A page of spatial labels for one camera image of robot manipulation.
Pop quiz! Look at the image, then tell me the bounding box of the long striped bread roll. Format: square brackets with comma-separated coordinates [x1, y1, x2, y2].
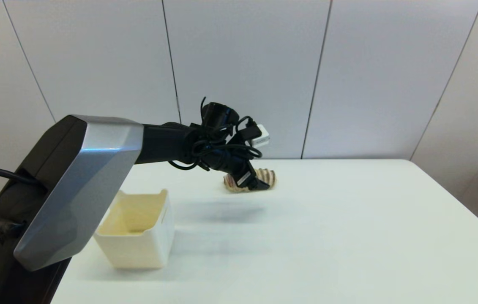
[223, 168, 277, 193]

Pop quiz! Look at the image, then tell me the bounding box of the cream plastic storage bin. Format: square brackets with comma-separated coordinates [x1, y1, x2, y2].
[94, 189, 175, 269]

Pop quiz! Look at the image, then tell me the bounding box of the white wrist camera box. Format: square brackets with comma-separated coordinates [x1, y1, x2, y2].
[247, 123, 270, 148]

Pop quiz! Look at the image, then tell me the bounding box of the thin black looping cable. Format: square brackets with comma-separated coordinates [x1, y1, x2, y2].
[168, 97, 264, 171]

